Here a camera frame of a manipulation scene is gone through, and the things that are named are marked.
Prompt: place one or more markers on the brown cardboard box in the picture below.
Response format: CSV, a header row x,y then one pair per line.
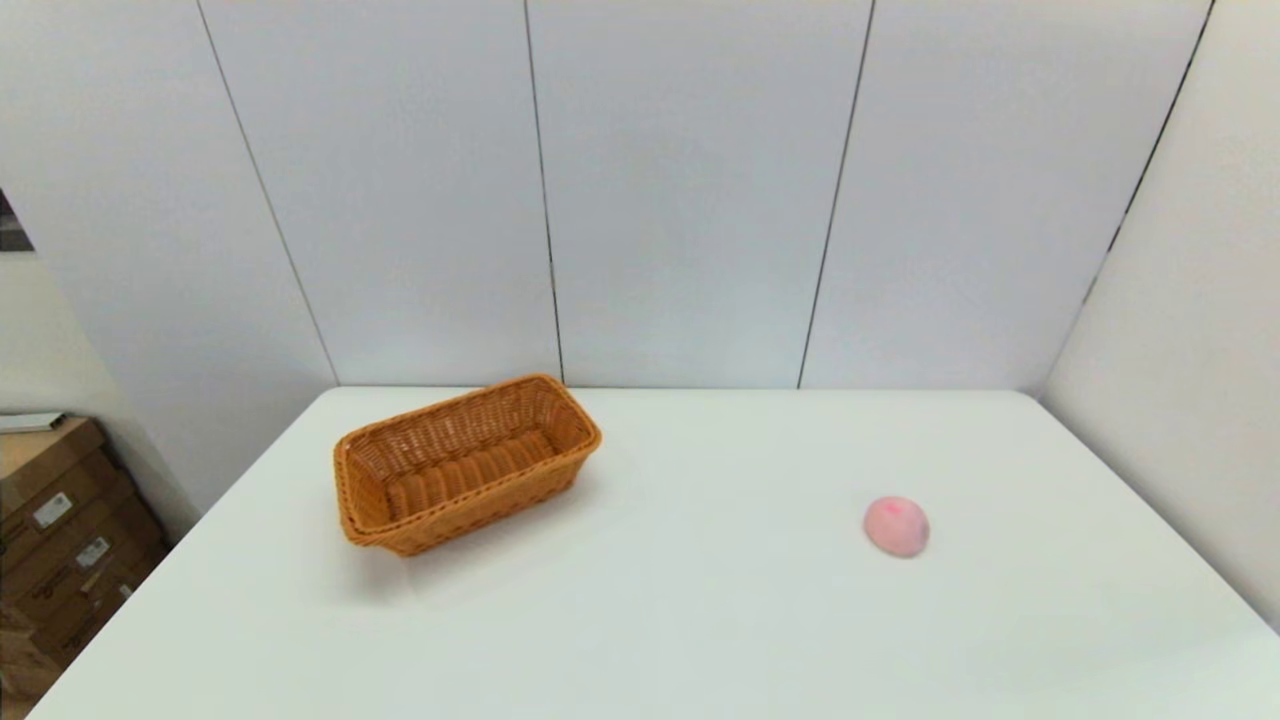
x,y
40,460
75,620
60,565

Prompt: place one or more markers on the dark wall picture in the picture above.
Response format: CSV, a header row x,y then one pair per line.
x,y
10,230

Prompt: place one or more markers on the flat white item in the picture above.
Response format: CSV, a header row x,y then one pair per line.
x,y
30,421

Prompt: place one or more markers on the orange woven wicker basket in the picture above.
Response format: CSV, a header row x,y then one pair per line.
x,y
450,480

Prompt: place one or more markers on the pink peach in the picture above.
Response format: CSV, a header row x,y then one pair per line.
x,y
897,528

